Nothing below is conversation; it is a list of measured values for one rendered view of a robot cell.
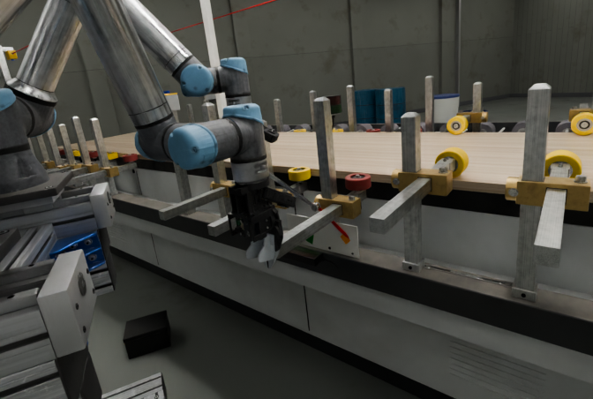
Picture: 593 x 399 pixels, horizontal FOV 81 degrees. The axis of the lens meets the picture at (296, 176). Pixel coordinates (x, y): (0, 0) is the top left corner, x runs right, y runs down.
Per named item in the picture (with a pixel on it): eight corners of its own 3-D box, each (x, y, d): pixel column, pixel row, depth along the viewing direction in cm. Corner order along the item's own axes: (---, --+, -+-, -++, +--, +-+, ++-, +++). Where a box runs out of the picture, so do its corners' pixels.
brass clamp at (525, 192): (588, 213, 64) (591, 187, 63) (504, 204, 72) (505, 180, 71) (587, 202, 69) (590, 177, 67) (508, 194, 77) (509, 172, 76)
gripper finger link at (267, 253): (254, 277, 75) (248, 238, 73) (273, 265, 80) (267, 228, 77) (265, 281, 73) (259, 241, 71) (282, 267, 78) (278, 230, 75)
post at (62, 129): (79, 196, 230) (58, 124, 218) (77, 196, 232) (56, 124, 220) (85, 194, 233) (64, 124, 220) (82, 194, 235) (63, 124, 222)
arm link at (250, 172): (249, 154, 76) (276, 156, 71) (251, 174, 77) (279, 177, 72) (222, 162, 71) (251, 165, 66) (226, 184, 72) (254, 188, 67)
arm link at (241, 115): (209, 109, 67) (240, 103, 73) (219, 163, 70) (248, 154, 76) (238, 106, 62) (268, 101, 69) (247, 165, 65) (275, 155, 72)
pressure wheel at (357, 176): (364, 215, 106) (363, 179, 103) (342, 212, 111) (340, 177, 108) (376, 207, 112) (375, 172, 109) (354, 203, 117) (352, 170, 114)
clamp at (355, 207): (353, 220, 98) (352, 203, 96) (314, 213, 106) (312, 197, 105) (362, 213, 102) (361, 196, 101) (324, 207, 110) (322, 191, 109)
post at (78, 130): (93, 194, 214) (71, 116, 201) (91, 194, 216) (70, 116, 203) (100, 192, 217) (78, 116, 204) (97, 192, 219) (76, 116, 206)
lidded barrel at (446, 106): (466, 133, 614) (467, 93, 595) (439, 138, 599) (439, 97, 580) (444, 130, 667) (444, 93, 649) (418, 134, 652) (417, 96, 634)
